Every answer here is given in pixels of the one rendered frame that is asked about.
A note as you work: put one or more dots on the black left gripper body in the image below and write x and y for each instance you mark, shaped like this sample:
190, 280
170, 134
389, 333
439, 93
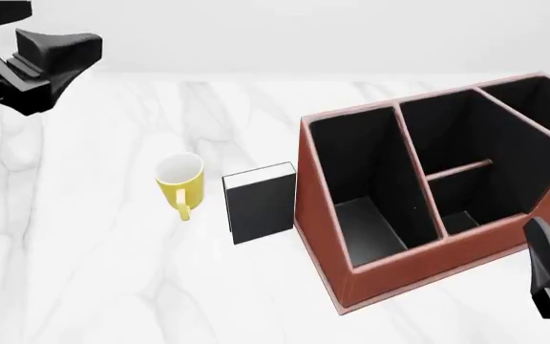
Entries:
3, 89

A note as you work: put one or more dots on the red-brown desk caddy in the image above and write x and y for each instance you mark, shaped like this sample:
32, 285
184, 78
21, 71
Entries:
325, 229

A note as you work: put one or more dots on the yellow mug with white inside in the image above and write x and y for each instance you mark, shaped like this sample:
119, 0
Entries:
182, 184

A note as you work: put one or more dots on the black book with white pages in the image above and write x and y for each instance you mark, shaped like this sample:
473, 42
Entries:
261, 208

